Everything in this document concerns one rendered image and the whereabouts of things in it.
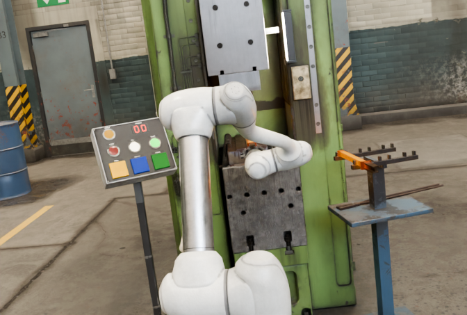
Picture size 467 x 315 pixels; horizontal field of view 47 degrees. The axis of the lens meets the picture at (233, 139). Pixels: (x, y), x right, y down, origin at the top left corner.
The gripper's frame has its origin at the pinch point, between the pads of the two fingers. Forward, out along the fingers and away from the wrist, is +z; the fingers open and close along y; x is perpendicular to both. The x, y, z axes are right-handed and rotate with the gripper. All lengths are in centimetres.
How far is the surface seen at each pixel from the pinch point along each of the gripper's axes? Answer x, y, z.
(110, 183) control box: -3, -66, -23
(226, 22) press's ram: 61, -5, 8
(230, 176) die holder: -12.9, -12.5, -1.3
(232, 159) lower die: -5.9, -10.5, 5.0
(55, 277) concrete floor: -104, -150, 108
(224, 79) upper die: 34.1, -9.5, 6.7
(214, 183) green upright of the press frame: -21.6, -21.7, 18.8
